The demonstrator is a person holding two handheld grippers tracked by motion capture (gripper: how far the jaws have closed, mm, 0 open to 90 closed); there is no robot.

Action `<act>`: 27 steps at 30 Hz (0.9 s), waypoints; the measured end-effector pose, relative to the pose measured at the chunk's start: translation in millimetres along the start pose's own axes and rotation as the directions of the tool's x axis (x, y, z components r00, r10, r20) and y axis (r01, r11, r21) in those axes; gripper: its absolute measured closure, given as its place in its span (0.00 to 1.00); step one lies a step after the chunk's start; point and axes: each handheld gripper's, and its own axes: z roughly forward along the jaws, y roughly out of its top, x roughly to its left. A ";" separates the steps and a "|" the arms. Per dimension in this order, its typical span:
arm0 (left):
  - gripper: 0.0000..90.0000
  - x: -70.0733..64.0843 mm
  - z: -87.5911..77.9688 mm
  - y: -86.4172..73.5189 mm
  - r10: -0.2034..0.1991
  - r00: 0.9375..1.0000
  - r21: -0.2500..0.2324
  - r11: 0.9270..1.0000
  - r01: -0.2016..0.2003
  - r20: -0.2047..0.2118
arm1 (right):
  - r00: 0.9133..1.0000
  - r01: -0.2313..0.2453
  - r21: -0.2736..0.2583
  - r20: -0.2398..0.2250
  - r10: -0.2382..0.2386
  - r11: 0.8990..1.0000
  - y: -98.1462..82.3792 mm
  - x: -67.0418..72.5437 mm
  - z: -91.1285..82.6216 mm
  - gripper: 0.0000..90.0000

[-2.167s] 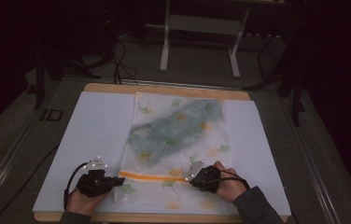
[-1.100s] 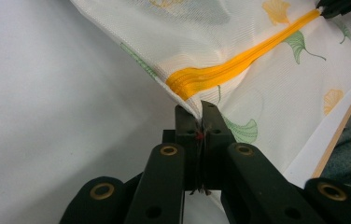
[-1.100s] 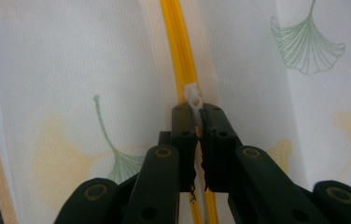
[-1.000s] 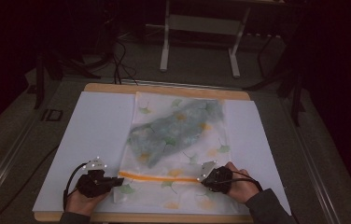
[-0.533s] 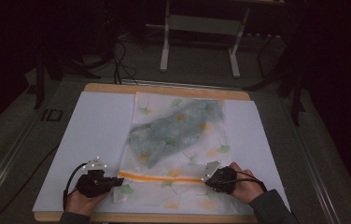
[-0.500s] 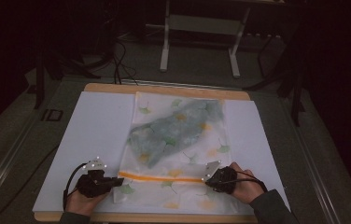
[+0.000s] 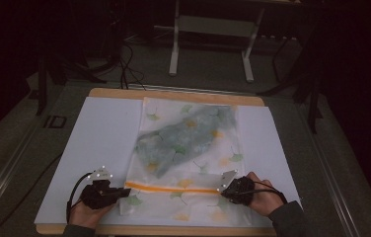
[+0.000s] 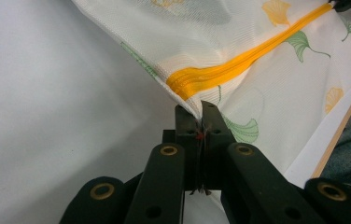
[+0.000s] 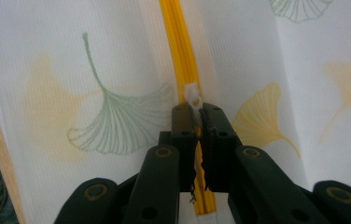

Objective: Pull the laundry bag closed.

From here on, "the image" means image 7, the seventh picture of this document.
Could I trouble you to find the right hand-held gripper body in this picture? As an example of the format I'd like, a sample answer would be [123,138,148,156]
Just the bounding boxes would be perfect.
[217,169,257,207]

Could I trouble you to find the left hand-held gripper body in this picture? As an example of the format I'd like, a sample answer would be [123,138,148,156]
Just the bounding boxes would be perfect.
[80,165,122,210]

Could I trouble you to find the leaf print mesh laundry bag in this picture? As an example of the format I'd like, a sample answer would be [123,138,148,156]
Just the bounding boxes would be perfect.
[118,96,256,228]

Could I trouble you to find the person's left hand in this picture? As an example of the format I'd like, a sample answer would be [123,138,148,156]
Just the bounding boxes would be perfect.
[69,195,117,230]

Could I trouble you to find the person's right hand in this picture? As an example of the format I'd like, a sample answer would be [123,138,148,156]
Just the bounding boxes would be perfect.
[246,171,288,218]

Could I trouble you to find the white board sheet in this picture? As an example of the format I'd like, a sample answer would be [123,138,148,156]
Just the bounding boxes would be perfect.
[34,96,304,229]

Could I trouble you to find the grey green garment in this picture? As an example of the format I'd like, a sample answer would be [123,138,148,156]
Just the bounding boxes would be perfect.
[133,104,238,180]

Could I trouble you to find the wooden table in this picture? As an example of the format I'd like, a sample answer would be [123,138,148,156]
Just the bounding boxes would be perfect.
[35,87,278,237]

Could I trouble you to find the black tripod stand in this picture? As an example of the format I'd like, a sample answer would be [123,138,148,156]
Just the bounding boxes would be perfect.
[257,31,328,134]
[35,45,110,117]

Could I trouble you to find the white metal stand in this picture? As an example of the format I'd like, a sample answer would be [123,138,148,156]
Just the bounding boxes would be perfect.
[168,0,267,84]

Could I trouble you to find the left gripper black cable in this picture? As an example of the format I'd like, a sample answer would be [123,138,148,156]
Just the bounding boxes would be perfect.
[65,171,95,225]

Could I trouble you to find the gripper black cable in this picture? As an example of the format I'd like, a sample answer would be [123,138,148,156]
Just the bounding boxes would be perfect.
[237,180,288,204]
[65,171,95,225]

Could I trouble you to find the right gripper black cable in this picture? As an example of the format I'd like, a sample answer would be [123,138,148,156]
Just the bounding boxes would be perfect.
[237,180,288,204]

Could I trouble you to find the thin black floor cable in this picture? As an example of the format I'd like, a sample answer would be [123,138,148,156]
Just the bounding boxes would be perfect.
[0,152,63,237]

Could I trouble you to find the metal floor rail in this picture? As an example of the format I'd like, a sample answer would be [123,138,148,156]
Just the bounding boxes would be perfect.
[0,111,49,225]
[299,98,363,237]

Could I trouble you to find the black floor cables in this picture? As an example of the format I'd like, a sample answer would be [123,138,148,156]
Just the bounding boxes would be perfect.
[117,41,148,92]

